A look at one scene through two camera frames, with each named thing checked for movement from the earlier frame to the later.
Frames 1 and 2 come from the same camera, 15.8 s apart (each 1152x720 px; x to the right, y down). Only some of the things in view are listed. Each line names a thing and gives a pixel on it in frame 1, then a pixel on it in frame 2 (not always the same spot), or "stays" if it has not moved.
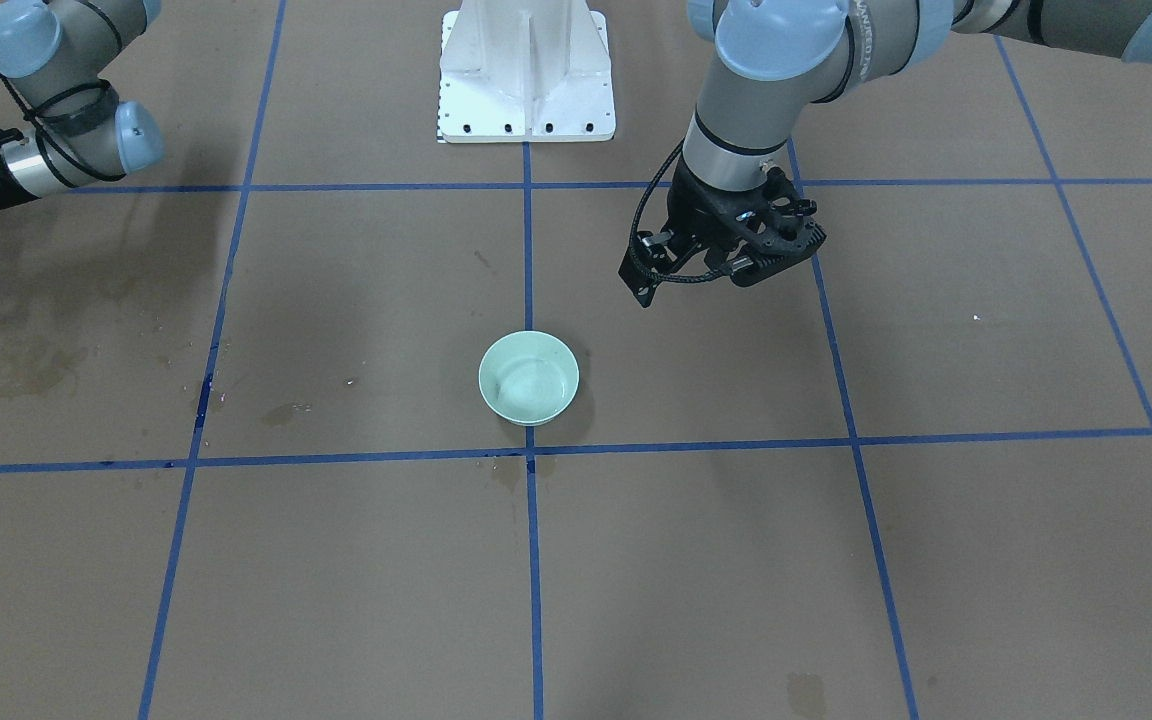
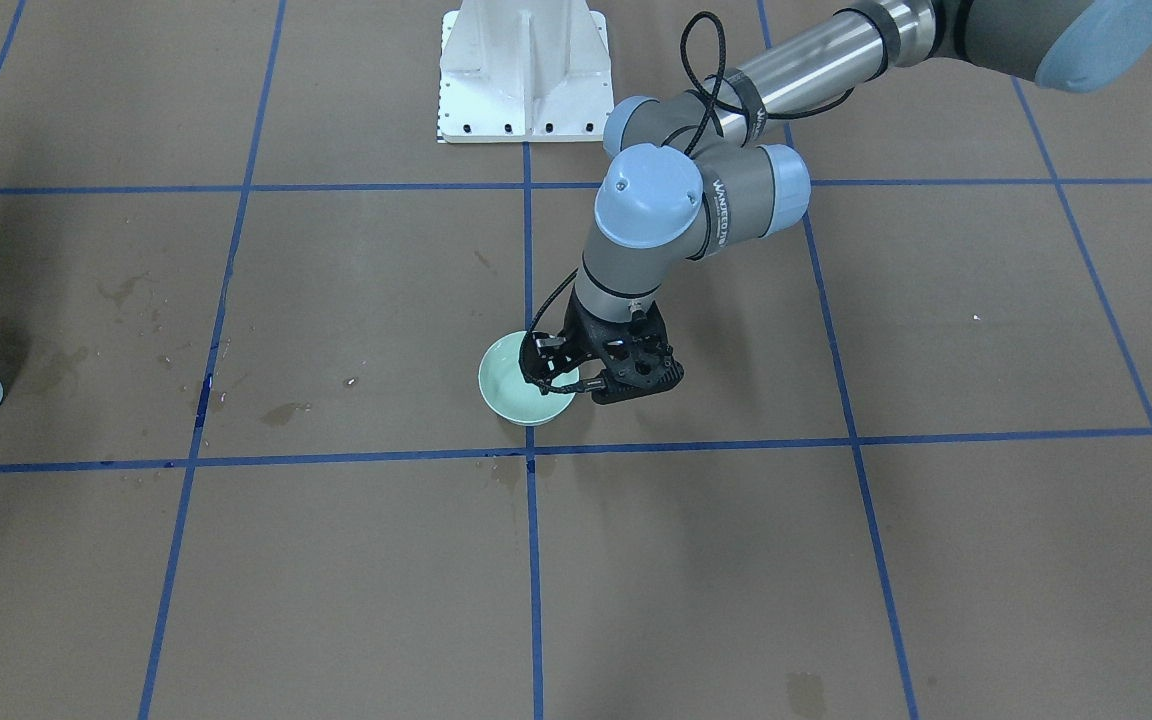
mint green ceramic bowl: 528,378 stays
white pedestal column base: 524,70 stays
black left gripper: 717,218 → 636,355
